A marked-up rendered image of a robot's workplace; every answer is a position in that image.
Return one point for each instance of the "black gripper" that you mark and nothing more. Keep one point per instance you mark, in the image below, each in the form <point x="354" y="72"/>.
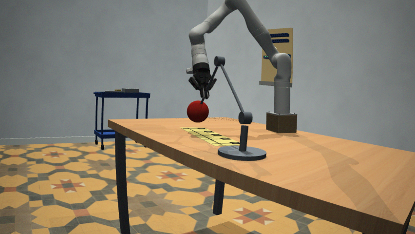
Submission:
<point x="201" y="77"/>

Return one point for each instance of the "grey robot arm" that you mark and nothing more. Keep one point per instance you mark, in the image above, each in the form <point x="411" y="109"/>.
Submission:
<point x="281" y="61"/>

